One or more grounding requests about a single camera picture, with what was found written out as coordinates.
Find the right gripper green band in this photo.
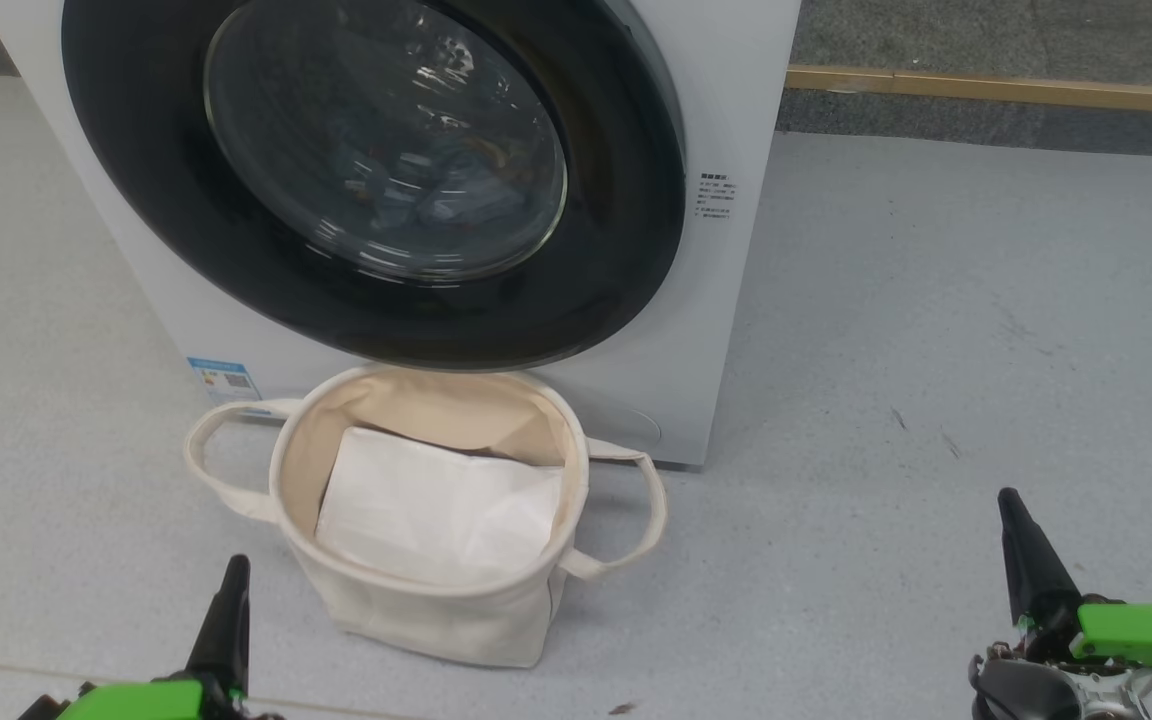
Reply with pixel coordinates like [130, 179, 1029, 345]
[971, 487, 1152, 720]

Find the white liner sheet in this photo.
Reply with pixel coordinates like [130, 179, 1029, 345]
[314, 427, 565, 588]

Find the white front-load washing machine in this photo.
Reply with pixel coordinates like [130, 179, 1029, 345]
[0, 0, 803, 469]

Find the cream fabric laundry basket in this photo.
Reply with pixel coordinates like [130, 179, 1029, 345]
[184, 365, 668, 669]

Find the black round washer door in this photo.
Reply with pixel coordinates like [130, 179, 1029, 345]
[61, 0, 687, 373]

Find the blue patterned garment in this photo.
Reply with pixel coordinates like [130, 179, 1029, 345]
[366, 140, 537, 236]

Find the blue energy label sticker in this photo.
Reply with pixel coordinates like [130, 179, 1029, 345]
[186, 356, 262, 406]

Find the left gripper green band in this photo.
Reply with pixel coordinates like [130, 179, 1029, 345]
[18, 555, 252, 720]

